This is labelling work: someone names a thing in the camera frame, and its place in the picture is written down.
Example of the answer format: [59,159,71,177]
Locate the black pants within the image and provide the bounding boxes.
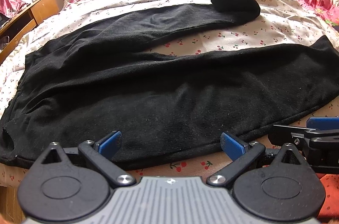
[1,0,338,170]

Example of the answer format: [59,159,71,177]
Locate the wooden bedside cabinet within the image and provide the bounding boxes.
[0,0,60,63]

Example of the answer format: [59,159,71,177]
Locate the cherry print bed sheet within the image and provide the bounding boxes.
[0,0,339,187]

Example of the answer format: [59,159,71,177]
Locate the pink cloth on cabinet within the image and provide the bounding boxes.
[0,0,28,18]

